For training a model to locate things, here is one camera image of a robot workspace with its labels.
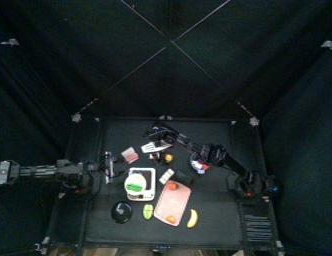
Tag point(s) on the white kitchen scale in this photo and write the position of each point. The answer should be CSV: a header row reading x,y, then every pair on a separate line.
x,y
145,195

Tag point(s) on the pale blue bowl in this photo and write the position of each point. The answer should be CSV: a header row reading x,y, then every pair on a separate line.
x,y
198,165

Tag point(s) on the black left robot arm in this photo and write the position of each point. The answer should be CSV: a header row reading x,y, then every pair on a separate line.
x,y
39,170

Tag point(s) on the dark green knife holder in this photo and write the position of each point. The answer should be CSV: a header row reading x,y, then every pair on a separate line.
x,y
184,177

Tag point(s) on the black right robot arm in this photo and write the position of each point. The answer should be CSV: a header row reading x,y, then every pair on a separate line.
x,y
227,160

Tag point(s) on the white rectangular box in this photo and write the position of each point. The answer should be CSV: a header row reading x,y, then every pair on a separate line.
x,y
166,176

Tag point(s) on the white round container green label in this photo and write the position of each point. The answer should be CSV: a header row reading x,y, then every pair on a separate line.
x,y
136,183

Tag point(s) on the yellow toy banana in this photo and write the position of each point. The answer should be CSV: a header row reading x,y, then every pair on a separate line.
x,y
193,218

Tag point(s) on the grey metal frame bracket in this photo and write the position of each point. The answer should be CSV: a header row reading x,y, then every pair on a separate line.
x,y
76,117
11,42
328,44
255,121

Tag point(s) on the black round bowl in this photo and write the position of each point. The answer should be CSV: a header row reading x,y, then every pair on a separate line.
x,y
121,212

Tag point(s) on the red toy piece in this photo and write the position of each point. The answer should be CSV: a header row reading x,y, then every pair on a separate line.
x,y
205,166

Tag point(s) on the small orange yellow toy fruit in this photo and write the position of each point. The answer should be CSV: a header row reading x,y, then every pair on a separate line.
x,y
169,157

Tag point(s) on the pink white striped toy block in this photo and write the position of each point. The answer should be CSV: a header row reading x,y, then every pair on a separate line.
x,y
130,155

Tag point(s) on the orange carrot tip half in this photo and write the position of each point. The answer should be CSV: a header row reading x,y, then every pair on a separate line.
x,y
170,219

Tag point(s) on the green toy pea pod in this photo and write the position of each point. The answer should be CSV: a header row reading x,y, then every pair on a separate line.
x,y
148,211

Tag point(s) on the pink cutting board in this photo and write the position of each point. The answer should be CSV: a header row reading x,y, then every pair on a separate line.
x,y
172,203

